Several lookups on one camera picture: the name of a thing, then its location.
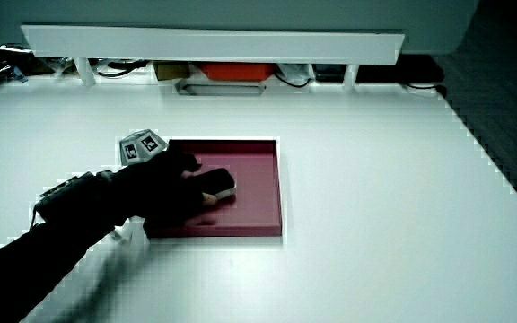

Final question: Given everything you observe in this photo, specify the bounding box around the orange box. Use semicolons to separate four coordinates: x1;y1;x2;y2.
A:
198;62;277;83

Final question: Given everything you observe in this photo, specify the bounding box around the person's right hand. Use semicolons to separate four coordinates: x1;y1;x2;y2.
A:
113;128;220;228

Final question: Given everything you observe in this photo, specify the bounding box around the black cable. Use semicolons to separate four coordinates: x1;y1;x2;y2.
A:
273;71;313;89
96;60;150;79

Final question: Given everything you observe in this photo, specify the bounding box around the white monitor riser shelf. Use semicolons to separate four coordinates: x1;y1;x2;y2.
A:
20;23;407;88

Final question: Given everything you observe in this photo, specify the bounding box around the brown cardboard box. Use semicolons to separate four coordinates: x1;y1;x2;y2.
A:
153;61;191;82

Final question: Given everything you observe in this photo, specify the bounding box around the black and white eraser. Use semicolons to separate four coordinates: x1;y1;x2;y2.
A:
189;167;238;202

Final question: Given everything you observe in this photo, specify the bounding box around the dark red square tray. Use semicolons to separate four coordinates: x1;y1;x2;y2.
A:
143;138;284;240

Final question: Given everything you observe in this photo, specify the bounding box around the clear plastic bag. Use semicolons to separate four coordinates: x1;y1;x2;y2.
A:
276;63;315;84

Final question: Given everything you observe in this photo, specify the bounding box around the person's right forearm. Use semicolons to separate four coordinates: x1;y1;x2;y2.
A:
0;170;127;323

